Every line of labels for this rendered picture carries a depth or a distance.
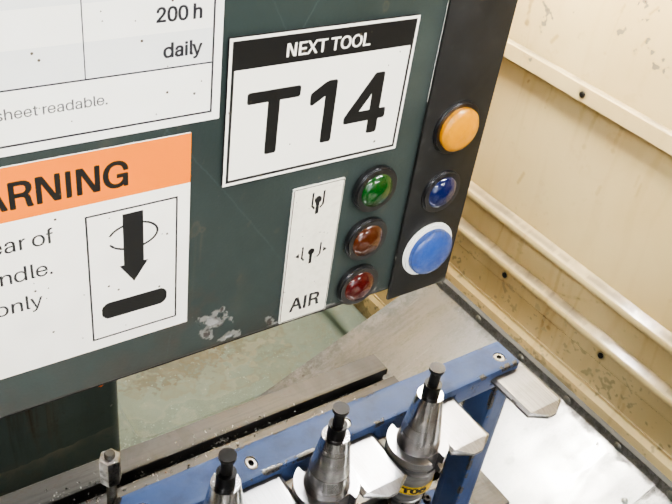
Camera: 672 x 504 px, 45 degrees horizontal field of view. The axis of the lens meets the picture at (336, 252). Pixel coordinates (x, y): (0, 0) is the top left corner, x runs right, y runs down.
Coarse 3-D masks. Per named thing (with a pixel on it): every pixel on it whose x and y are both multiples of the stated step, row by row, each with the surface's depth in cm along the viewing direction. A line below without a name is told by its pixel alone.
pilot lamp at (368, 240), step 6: (366, 228) 43; (372, 228) 44; (378, 228) 44; (360, 234) 43; (366, 234) 43; (372, 234) 44; (378, 234) 44; (360, 240) 44; (366, 240) 44; (372, 240) 44; (378, 240) 44; (354, 246) 44; (360, 246) 44; (366, 246) 44; (372, 246) 44; (354, 252) 44; (360, 252) 44; (366, 252) 44
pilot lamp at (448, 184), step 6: (444, 180) 45; (450, 180) 45; (438, 186) 45; (444, 186) 45; (450, 186) 45; (456, 186) 46; (432, 192) 45; (438, 192) 45; (444, 192) 45; (450, 192) 45; (432, 198) 45; (438, 198) 45; (444, 198) 45; (450, 198) 46; (432, 204) 45; (438, 204) 46; (444, 204) 46
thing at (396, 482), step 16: (352, 448) 82; (368, 448) 82; (384, 448) 82; (352, 464) 80; (368, 464) 80; (384, 464) 81; (368, 480) 79; (384, 480) 79; (400, 480) 79; (368, 496) 78; (384, 496) 78
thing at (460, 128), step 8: (456, 112) 42; (464, 112) 42; (472, 112) 42; (448, 120) 42; (456, 120) 42; (464, 120) 42; (472, 120) 43; (448, 128) 42; (456, 128) 42; (464, 128) 43; (472, 128) 43; (440, 136) 43; (448, 136) 42; (456, 136) 43; (464, 136) 43; (472, 136) 43; (448, 144) 43; (456, 144) 43; (464, 144) 43
